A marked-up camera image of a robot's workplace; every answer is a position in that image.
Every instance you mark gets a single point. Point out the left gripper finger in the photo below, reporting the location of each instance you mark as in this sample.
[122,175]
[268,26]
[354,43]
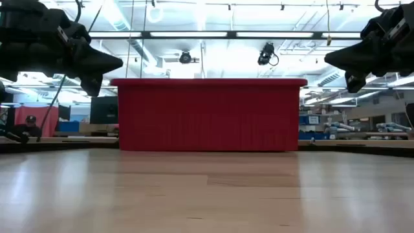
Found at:
[97,61]
[92,85]

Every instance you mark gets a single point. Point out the red partition curtain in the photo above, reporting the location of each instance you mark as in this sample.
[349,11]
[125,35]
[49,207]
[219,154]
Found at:
[42,119]

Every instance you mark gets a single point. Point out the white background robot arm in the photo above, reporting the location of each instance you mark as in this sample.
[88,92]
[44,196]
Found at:
[393,127]
[339,126]

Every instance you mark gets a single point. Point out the small black monitor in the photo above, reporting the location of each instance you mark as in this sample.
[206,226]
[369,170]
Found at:
[64,112]

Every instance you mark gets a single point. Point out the person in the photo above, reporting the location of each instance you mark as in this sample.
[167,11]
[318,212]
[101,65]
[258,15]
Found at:
[29,127]

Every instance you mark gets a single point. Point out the round black ceiling camera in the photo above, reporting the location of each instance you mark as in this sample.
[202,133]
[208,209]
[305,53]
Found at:
[185,57]

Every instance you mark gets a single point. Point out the blue storage box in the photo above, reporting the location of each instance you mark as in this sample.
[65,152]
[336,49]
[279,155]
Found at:
[68,126]

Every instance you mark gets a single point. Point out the red plastic laundry bin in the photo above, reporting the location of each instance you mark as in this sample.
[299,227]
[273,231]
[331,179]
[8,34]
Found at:
[208,115]

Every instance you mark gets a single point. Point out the large black monitor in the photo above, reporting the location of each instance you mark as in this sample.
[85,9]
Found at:
[104,110]

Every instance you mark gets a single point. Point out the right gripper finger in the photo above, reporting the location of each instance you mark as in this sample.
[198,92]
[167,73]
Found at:
[355,56]
[355,82]

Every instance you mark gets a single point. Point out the black aluminium table frame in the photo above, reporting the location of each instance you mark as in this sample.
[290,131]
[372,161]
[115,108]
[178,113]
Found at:
[355,151]

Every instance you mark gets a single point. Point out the blue labelled shelf bin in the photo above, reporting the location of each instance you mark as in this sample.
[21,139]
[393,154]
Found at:
[309,120]

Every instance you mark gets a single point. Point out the beige wooden desk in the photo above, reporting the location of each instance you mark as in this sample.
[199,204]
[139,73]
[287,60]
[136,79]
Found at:
[355,143]

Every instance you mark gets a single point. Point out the black overhead camera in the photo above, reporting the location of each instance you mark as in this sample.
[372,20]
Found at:
[266,53]

